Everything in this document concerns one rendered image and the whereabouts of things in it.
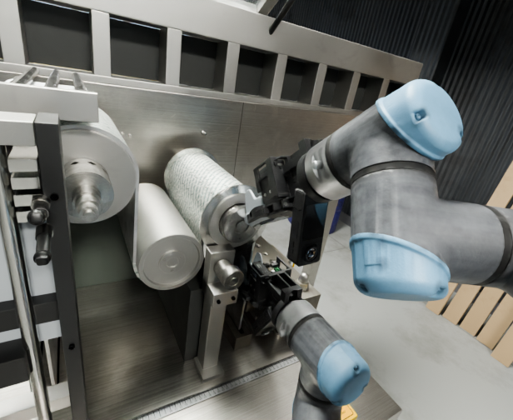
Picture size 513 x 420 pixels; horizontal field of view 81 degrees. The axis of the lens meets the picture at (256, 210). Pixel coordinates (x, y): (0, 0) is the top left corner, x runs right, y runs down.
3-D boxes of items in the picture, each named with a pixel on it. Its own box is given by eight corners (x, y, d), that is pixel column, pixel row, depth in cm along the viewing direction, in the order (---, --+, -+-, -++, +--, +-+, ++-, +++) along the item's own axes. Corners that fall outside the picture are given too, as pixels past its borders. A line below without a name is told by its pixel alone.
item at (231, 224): (216, 222, 53) (251, 200, 55) (212, 217, 55) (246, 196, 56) (231, 250, 58) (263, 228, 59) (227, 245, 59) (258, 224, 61)
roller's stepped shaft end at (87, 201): (73, 231, 33) (71, 204, 32) (72, 208, 38) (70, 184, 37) (106, 227, 35) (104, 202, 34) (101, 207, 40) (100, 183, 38)
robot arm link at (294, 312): (321, 342, 53) (281, 357, 50) (305, 324, 57) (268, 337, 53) (327, 307, 51) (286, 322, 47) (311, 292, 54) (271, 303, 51)
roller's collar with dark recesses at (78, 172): (58, 221, 38) (53, 172, 35) (59, 202, 42) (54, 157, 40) (115, 217, 41) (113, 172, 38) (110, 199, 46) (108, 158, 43)
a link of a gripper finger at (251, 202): (243, 197, 57) (270, 181, 50) (249, 227, 56) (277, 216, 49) (228, 197, 55) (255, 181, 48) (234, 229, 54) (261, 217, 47)
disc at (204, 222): (201, 262, 58) (197, 192, 51) (201, 261, 58) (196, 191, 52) (267, 243, 65) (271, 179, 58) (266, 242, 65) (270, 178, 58)
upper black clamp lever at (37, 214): (26, 227, 24) (24, 210, 24) (33, 220, 28) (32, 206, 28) (47, 225, 25) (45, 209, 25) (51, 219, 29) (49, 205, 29)
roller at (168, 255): (137, 296, 54) (137, 238, 50) (118, 229, 74) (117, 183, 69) (201, 283, 60) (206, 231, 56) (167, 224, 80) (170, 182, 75)
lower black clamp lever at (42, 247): (33, 269, 26) (31, 257, 25) (37, 235, 29) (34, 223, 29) (52, 267, 27) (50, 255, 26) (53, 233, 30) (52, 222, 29)
